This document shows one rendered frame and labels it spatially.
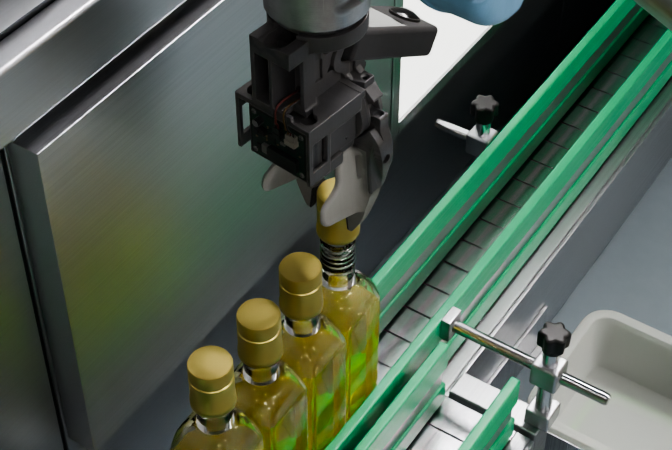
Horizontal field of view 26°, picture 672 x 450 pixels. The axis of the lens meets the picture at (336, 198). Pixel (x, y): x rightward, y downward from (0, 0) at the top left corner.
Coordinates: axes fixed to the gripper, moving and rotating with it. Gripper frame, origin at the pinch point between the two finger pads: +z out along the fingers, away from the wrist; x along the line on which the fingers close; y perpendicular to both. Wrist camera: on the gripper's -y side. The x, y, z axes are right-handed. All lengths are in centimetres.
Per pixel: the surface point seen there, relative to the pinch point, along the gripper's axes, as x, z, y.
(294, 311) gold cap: 1.8, 5.7, 7.3
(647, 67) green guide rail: -2, 22, -56
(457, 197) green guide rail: -6.0, 22.8, -26.1
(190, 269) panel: -11.1, 10.6, 6.3
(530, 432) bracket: 13.9, 30.1, -11.5
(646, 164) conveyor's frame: 0, 37, -57
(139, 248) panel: -10.4, 3.0, 12.0
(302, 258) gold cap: 0.7, 2.3, 5.0
